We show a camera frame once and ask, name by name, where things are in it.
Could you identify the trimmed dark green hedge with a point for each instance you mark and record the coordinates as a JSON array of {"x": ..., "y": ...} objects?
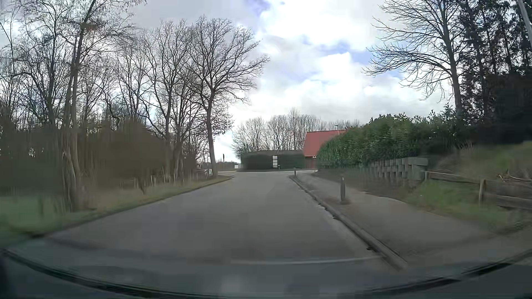
[{"x": 262, "y": 161}]

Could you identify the road sign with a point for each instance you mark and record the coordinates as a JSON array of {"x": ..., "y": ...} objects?
[{"x": 274, "y": 161}]

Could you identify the distant row of bare trees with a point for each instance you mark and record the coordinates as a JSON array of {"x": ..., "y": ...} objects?
[{"x": 282, "y": 131}]

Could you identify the red-roofed building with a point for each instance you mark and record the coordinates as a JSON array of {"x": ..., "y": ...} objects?
[{"x": 318, "y": 143}]

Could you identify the grey asphalt road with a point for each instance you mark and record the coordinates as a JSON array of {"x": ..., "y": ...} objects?
[{"x": 249, "y": 216}]

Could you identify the car's own bonnet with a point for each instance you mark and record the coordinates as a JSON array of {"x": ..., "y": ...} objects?
[{"x": 266, "y": 278}]

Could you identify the grey paved pavement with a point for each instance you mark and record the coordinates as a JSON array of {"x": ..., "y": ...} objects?
[{"x": 386, "y": 220}]

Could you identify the brown hedge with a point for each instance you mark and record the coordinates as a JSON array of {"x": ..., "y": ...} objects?
[{"x": 108, "y": 153}]

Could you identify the grass bank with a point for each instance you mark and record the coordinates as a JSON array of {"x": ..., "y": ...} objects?
[{"x": 465, "y": 182}]

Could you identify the large bare tree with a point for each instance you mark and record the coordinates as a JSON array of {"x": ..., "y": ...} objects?
[{"x": 451, "y": 58}]

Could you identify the grass verge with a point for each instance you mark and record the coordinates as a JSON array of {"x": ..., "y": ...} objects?
[{"x": 62, "y": 214}]

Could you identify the dark conifer trees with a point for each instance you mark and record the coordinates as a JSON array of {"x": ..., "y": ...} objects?
[{"x": 498, "y": 66}]

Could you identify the pole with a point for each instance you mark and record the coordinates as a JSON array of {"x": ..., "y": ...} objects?
[{"x": 524, "y": 16}]

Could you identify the stepped concrete wall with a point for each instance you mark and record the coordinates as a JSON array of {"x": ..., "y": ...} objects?
[{"x": 403, "y": 168}]

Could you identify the wooden rail fence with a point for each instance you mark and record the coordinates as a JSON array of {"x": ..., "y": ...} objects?
[{"x": 482, "y": 189}]

